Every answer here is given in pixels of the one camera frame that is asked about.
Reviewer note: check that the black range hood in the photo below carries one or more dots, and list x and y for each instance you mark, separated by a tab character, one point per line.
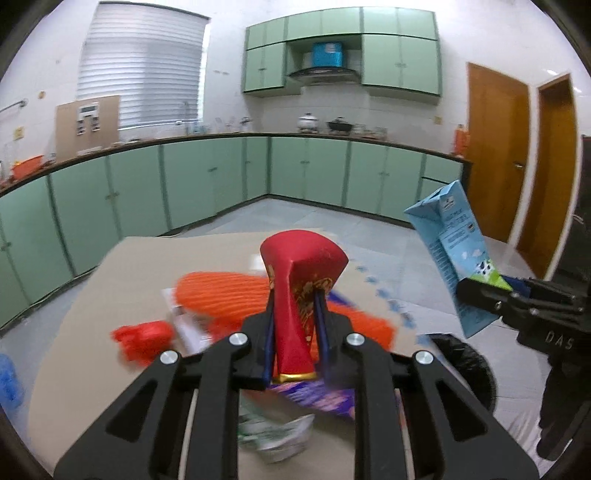
325	75

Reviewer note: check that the black trash bin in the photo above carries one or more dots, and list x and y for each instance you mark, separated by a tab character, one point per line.
471	365

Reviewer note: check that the white cooking pot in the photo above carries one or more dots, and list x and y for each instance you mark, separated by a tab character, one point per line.
307	124

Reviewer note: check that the clear green printed wrapper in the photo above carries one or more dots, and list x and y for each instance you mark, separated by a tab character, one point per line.
190	327

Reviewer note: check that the chrome sink faucet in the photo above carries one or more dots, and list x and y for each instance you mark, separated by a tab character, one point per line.
183	121

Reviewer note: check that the cardboard box with dispenser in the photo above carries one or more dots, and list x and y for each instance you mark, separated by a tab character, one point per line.
86	126

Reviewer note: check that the blue box above hood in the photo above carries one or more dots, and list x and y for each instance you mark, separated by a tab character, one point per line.
327	55

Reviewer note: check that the window blinds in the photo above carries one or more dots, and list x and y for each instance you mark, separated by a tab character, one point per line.
148	55

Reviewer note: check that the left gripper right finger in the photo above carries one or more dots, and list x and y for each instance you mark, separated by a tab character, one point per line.
413	416

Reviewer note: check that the orange plastic basin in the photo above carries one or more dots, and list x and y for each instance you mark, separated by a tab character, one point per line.
25	168

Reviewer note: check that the orange thermos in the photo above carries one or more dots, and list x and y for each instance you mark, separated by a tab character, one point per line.
461	141

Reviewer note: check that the small red plastic bag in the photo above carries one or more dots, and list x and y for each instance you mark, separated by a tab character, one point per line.
144	342

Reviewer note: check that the wall towel bar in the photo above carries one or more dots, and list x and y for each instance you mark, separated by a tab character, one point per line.
16	105

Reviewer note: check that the blue plastic bag on floor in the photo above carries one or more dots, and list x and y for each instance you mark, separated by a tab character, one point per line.
11	389

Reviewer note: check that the green upper cabinets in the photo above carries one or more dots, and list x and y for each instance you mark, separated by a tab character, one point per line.
392	53

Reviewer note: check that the black wok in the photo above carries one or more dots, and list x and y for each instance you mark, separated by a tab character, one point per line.
340	127

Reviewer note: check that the green lower cabinets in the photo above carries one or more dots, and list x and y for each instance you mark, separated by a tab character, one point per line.
58	223

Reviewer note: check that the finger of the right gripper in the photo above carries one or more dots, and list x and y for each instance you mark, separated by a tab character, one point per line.
496	300
535	289

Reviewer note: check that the orange foam net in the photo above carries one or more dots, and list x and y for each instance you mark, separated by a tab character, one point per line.
377	328
224	299

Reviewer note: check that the blue milk carton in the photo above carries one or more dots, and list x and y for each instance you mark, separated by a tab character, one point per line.
448	227

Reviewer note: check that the brown wooden door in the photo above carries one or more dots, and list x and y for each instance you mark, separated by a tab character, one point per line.
499	128

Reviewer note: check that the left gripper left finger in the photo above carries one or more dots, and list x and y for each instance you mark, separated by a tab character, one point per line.
178	419

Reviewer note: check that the green milk carton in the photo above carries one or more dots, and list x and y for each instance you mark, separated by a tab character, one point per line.
273	441

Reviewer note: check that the red gold gift pouch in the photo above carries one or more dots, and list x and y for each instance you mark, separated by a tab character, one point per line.
300	264

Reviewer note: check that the green cabinets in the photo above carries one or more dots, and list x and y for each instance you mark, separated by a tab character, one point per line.
58	223
392	53

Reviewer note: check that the blue cracker bag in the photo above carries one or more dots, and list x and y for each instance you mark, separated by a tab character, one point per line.
318	398

